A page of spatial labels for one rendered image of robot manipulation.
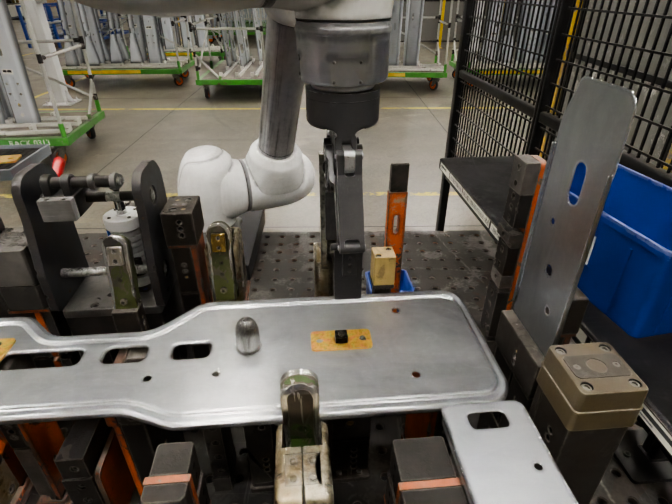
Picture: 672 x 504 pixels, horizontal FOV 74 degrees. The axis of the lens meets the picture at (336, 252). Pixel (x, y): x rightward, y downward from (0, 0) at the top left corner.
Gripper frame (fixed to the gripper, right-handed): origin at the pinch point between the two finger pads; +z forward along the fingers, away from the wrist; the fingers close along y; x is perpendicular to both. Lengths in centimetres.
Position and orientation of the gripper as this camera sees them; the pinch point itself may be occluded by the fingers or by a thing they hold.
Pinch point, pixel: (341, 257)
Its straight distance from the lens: 55.3
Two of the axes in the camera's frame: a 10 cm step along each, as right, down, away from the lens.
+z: 0.0, 8.6, 5.1
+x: 10.0, -0.4, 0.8
